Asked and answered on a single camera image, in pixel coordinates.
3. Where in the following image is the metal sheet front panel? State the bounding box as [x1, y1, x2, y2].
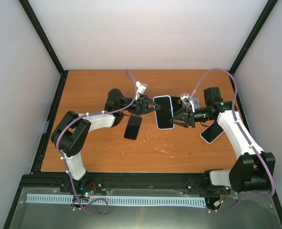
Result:
[7, 188, 282, 229]

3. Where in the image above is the phone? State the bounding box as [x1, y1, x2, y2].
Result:
[200, 122, 224, 144]
[153, 95, 174, 130]
[192, 98, 200, 108]

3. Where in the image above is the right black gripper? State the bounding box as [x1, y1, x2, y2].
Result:
[169, 105, 213, 128]

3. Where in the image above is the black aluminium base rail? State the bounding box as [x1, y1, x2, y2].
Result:
[19, 172, 226, 196]

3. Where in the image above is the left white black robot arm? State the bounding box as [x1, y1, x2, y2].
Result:
[50, 88, 161, 192]

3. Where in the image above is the left black frame post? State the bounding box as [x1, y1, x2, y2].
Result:
[19, 0, 65, 75]

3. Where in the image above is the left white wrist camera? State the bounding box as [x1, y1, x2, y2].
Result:
[135, 81, 148, 100]

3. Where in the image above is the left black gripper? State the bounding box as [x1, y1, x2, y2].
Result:
[118, 95, 161, 115]

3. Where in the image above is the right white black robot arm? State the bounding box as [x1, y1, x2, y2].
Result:
[170, 87, 275, 194]

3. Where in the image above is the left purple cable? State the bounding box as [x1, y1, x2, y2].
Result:
[56, 69, 139, 217]

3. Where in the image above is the black phone case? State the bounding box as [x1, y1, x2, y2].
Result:
[171, 96, 182, 113]

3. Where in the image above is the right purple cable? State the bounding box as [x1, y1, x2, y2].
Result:
[193, 68, 276, 213]

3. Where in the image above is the purple cable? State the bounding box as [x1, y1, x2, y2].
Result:
[193, 68, 276, 213]
[56, 69, 139, 217]

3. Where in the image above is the right black frame post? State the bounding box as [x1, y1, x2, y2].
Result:
[229, 0, 278, 75]

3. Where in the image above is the light blue slotted cable duct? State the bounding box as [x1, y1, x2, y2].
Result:
[26, 194, 206, 208]

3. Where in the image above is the phone in pink case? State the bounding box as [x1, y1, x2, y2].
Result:
[200, 122, 224, 144]

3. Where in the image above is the black frame post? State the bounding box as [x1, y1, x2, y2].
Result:
[19, 0, 65, 75]
[229, 0, 278, 75]

